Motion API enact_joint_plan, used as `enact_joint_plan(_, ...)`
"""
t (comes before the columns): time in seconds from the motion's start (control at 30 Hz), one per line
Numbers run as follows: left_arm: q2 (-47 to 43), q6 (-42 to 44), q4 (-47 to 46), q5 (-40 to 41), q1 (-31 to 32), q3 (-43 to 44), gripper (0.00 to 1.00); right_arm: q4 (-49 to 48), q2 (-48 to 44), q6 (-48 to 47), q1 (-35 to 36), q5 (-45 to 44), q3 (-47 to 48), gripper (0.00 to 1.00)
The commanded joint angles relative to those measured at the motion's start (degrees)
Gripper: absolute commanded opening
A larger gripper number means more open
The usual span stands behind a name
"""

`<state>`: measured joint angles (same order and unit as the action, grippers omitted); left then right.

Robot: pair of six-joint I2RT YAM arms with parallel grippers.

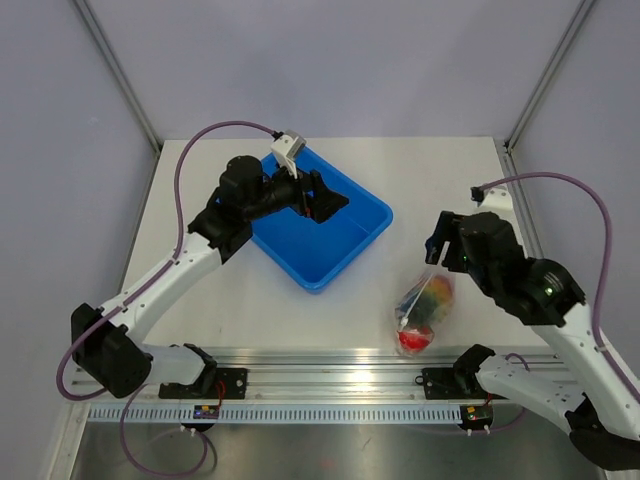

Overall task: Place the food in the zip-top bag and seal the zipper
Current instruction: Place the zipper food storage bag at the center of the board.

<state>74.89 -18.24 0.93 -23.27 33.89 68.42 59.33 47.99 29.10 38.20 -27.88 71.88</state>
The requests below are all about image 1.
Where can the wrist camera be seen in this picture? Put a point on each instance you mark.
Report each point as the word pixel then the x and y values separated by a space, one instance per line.
pixel 495 200
pixel 286 147

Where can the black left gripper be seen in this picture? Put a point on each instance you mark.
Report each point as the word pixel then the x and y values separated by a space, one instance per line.
pixel 323 202

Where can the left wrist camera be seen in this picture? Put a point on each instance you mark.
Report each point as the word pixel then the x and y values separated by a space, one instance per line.
pixel 286 147

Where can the white slotted cable duct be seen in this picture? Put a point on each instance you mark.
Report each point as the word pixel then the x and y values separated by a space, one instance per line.
pixel 421 414

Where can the blue plastic tray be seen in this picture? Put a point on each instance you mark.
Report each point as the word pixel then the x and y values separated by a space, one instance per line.
pixel 312 254

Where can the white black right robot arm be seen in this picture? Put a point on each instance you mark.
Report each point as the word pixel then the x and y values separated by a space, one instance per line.
pixel 598 413

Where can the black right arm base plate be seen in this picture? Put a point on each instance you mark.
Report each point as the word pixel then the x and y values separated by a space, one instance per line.
pixel 447 383

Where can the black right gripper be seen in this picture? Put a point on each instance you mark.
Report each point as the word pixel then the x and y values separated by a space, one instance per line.
pixel 447 229

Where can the left aluminium frame post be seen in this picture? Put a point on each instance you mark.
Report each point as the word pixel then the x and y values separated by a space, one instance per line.
pixel 98 36

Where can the aluminium frame post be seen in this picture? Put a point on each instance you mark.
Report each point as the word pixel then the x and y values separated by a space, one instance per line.
pixel 551 70
pixel 98 36

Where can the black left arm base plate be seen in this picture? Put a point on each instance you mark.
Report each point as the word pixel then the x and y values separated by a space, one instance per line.
pixel 228 383

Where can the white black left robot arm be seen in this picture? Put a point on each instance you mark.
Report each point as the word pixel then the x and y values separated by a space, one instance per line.
pixel 109 340

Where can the red toy apple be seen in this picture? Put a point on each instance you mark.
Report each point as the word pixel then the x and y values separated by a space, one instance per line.
pixel 415 341

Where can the clear zip top bag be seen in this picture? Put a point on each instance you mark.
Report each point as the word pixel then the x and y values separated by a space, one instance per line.
pixel 429 270

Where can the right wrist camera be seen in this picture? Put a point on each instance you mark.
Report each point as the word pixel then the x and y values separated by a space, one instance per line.
pixel 495 200

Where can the aluminium table edge rail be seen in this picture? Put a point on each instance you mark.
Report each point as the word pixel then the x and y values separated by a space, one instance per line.
pixel 341 373

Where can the orange toy pineapple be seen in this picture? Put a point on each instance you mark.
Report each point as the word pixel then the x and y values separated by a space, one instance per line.
pixel 426 303

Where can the right aluminium frame post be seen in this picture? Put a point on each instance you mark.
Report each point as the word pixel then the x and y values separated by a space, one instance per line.
pixel 551 70

